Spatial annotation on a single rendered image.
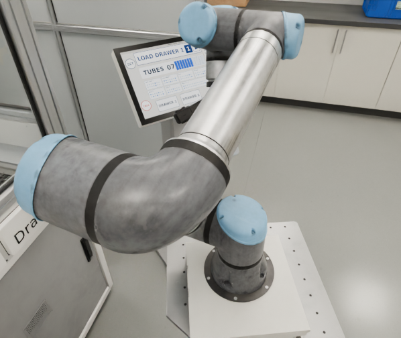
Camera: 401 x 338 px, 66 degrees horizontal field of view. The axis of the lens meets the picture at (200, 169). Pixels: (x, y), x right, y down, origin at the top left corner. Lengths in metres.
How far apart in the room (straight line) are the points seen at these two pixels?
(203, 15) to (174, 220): 0.39
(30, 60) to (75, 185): 0.70
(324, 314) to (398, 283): 1.22
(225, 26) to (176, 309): 0.70
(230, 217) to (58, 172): 0.42
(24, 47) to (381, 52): 2.96
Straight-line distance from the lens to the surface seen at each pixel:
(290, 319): 0.85
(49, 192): 0.38
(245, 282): 0.83
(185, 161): 0.34
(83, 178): 0.36
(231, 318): 0.83
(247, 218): 0.71
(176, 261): 1.00
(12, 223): 1.03
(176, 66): 1.35
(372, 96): 3.55
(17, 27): 1.01
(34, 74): 1.04
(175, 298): 0.94
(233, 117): 0.41
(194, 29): 0.61
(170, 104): 1.28
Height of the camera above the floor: 1.58
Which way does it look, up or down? 39 degrees down
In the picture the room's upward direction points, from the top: straight up
